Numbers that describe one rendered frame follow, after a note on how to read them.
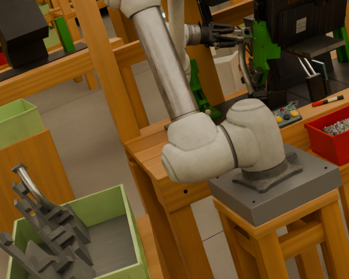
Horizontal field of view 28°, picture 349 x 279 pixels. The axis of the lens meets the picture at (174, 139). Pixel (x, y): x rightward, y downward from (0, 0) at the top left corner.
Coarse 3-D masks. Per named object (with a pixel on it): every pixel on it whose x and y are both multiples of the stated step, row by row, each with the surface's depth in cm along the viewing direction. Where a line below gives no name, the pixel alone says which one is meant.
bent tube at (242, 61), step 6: (246, 30) 297; (246, 36) 294; (252, 36) 295; (246, 42) 299; (240, 48) 303; (240, 54) 304; (240, 60) 304; (240, 66) 304; (246, 66) 303; (246, 72) 301; (246, 78) 300; (246, 84) 299; (252, 84) 298; (252, 90) 296; (252, 96) 298
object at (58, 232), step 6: (42, 228) 220; (48, 228) 220; (60, 228) 219; (48, 234) 219; (54, 234) 219; (60, 234) 220; (66, 234) 229; (72, 234) 229; (60, 240) 229; (66, 240) 229
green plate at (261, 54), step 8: (256, 24) 292; (264, 24) 285; (256, 32) 293; (264, 32) 286; (256, 40) 294; (264, 40) 287; (256, 48) 295; (264, 48) 288; (272, 48) 290; (280, 48) 291; (256, 56) 296; (264, 56) 289; (272, 56) 291; (280, 56) 292; (256, 64) 297
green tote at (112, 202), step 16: (112, 192) 254; (80, 208) 253; (96, 208) 254; (112, 208) 255; (128, 208) 233; (16, 224) 248; (16, 240) 239; (32, 240) 254; (144, 256) 230; (16, 272) 223; (112, 272) 197; (128, 272) 197; (144, 272) 199
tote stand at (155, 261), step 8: (144, 216) 263; (144, 224) 257; (144, 232) 251; (152, 232) 249; (144, 240) 246; (152, 240) 244; (144, 248) 240; (152, 248) 239; (160, 248) 270; (152, 256) 233; (160, 256) 247; (152, 264) 229; (160, 264) 228; (152, 272) 224; (160, 272) 222; (168, 272) 272
